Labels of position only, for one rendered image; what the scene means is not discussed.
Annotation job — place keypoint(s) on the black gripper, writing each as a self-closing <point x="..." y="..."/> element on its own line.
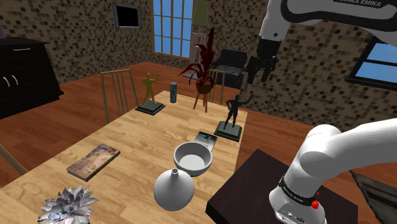
<point x="268" y="49"/>

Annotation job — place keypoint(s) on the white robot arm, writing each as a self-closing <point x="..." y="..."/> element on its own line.
<point x="328" y="149"/>

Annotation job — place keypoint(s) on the black armchair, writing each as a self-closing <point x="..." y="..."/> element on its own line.
<point x="231" y="63"/>

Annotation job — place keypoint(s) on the wooden chair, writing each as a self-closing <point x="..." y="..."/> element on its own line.
<point x="119" y="93"/>
<point x="222" y="86"/>
<point x="12" y="163"/>

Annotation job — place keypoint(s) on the black figure statue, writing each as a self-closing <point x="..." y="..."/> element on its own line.
<point x="232" y="111"/>

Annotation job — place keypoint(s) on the red plant on stand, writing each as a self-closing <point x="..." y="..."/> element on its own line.
<point x="204" y="83"/>

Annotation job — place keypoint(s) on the small dark picture book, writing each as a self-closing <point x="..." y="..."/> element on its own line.
<point x="207" y="138"/>

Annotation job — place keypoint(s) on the green shade floor lamp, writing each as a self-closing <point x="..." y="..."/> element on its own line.
<point x="200" y="14"/>

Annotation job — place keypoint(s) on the grey cylinder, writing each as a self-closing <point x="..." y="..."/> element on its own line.
<point x="173" y="92"/>

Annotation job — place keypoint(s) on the gold figure statue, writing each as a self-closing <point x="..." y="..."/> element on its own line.
<point x="150" y="90"/>

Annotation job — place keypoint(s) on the grey bowl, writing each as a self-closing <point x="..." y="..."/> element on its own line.
<point x="193" y="163"/>

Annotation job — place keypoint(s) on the dark robot stand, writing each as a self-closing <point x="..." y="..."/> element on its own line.
<point x="248" y="189"/>

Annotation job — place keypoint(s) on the wooden dining table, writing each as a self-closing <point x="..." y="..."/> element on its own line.
<point x="145" y="136"/>

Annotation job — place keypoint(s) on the grey round vase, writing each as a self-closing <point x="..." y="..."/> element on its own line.
<point x="173" y="190"/>

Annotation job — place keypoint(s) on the brown cover book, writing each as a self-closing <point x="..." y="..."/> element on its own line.
<point x="93" y="161"/>

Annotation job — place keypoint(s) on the silver succulent plant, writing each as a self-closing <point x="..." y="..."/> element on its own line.
<point x="69" y="206"/>

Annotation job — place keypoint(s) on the dark wooden cabinet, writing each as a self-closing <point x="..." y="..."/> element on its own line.
<point x="24" y="77"/>

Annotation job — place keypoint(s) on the tall wooden frame window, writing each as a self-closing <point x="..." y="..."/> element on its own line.
<point x="172" y="28"/>

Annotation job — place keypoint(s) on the black frame window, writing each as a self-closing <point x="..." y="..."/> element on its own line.
<point x="377" y="65"/>

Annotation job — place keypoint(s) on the black framed wall picture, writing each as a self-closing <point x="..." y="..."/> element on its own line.
<point x="127" y="15"/>

